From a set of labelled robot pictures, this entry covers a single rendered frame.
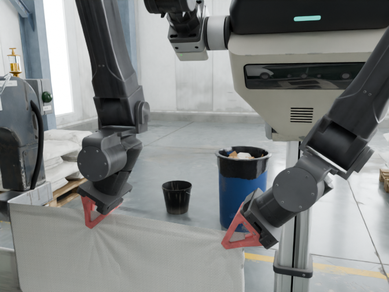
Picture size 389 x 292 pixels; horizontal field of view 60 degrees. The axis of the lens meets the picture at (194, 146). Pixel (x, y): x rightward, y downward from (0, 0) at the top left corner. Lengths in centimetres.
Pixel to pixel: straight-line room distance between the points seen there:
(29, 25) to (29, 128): 596
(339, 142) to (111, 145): 34
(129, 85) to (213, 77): 823
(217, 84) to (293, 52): 794
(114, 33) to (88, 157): 19
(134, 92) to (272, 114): 52
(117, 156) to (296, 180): 28
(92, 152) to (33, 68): 627
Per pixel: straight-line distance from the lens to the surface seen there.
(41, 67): 655
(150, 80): 937
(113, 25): 56
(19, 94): 89
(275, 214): 54
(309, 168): 45
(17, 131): 88
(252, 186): 282
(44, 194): 97
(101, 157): 54
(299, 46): 88
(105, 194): 64
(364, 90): 48
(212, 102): 884
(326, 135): 51
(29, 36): 682
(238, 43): 91
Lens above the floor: 135
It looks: 13 degrees down
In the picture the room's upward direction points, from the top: 1 degrees counter-clockwise
